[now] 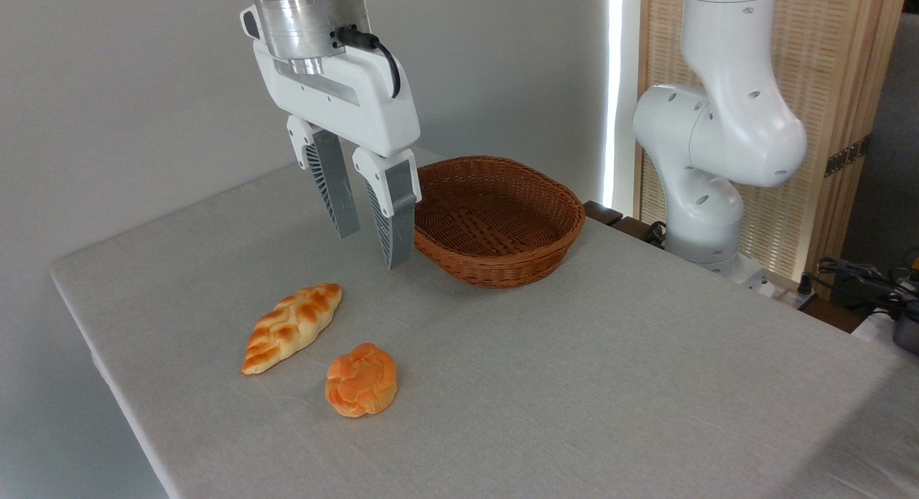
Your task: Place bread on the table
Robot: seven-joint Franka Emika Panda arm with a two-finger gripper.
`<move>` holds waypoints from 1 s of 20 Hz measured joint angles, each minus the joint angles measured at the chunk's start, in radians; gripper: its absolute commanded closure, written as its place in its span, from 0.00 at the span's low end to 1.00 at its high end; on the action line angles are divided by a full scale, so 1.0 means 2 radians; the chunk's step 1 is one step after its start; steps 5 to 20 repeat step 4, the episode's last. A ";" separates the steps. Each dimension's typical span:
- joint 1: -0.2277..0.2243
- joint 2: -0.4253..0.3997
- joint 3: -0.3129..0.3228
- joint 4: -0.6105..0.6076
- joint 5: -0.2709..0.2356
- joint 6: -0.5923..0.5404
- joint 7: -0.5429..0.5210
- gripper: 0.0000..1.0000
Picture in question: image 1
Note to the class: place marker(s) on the metal screen hinge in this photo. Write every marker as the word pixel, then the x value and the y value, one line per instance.
pixel 846 156

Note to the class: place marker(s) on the brown wicker basket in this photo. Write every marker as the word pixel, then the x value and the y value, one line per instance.
pixel 502 269

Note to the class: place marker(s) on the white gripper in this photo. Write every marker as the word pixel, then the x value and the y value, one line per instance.
pixel 352 104

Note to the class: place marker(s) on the long braided bread loaf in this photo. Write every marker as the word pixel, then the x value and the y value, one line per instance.
pixel 291 328

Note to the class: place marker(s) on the wooden slatted folding screen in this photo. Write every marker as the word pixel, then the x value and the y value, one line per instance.
pixel 833 82

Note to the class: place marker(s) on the grey tablecloth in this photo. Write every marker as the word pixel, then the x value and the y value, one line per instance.
pixel 538 398

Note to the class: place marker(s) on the round orange bread bun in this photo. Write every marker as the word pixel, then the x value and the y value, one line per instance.
pixel 361 381

